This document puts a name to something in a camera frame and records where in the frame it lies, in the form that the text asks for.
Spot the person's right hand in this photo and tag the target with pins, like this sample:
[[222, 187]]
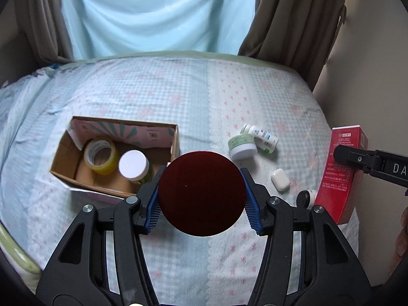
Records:
[[401, 248]]

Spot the green mattress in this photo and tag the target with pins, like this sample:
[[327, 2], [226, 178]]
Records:
[[14, 251]]

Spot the small black and white jar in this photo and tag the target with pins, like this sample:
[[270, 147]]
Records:
[[309, 197]]

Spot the light blue curtain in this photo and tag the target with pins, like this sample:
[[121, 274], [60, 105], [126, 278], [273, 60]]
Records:
[[153, 12]]

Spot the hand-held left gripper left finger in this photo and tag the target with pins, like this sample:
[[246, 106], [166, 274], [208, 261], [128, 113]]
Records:
[[152, 202]]

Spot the white earbud case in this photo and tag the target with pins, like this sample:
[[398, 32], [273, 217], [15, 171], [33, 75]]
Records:
[[280, 180]]

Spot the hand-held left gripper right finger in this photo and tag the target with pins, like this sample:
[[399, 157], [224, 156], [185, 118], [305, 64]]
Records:
[[252, 204]]

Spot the white medicine bottle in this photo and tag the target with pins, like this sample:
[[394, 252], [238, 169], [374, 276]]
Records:
[[266, 140]]

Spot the cardboard box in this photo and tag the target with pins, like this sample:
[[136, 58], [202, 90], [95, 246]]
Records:
[[68, 162]]

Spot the yellow tape roll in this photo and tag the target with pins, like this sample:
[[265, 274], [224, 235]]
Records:
[[108, 164]]

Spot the brown curtain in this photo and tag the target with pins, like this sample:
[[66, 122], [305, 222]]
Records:
[[293, 25], [47, 16]]

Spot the white-lidded green jar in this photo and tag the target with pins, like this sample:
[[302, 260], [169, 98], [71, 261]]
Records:
[[133, 164]]

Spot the green and white cream jar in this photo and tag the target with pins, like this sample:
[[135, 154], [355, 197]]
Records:
[[242, 146]]

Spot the dark red round lid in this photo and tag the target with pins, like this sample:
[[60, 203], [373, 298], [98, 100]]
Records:
[[202, 193]]

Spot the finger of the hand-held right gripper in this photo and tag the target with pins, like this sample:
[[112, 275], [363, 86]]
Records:
[[350, 156]]

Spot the red carton box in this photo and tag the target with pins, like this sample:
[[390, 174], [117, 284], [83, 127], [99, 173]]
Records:
[[341, 191]]

